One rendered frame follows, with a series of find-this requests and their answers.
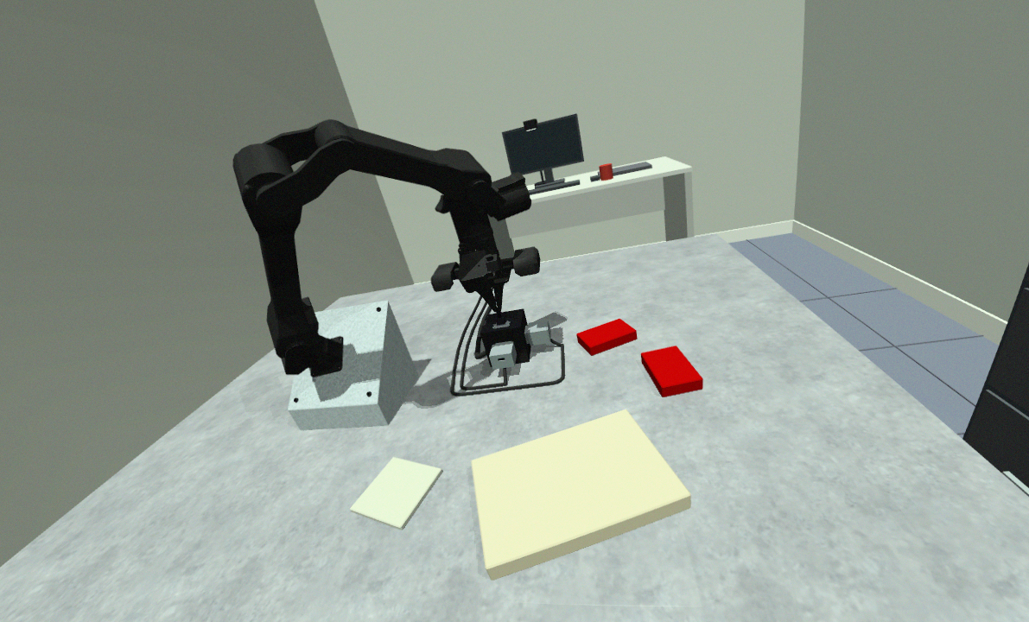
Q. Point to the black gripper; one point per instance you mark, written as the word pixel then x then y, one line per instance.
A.
pixel 525 262

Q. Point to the red cube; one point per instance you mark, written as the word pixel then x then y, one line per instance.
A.
pixel 671 372
pixel 606 336

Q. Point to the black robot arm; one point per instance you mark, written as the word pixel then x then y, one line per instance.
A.
pixel 274 195

